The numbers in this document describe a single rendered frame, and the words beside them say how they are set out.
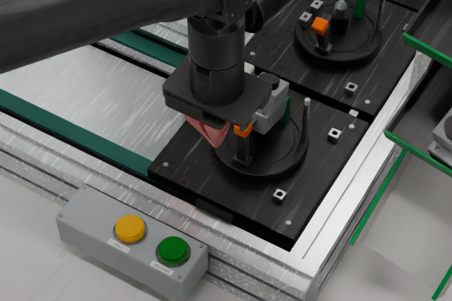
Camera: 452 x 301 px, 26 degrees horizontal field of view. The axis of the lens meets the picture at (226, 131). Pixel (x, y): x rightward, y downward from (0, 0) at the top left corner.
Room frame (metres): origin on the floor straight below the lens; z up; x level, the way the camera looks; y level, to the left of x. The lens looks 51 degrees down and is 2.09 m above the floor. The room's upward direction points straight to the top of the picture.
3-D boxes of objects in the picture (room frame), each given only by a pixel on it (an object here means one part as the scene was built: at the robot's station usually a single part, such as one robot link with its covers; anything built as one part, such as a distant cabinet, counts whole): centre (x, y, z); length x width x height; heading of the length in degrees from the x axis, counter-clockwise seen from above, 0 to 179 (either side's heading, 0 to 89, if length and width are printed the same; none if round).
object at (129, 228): (0.75, 0.13, 0.96); 0.04 x 0.04 x 0.02
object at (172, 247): (0.71, 0.07, 0.96); 0.04 x 0.04 x 0.02
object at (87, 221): (0.75, 0.13, 0.93); 0.21 x 0.07 x 0.06; 60
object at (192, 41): (0.70, 0.01, 1.40); 0.07 x 0.06 x 0.07; 141
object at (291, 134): (0.89, -0.05, 0.98); 0.14 x 0.14 x 0.02
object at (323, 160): (0.89, -0.05, 0.96); 0.24 x 0.24 x 0.02; 60
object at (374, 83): (1.11, -0.18, 1.01); 0.24 x 0.24 x 0.13; 60
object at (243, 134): (0.85, -0.03, 1.04); 0.04 x 0.02 x 0.08; 150
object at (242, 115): (0.69, 0.01, 1.34); 0.10 x 0.07 x 0.07; 59
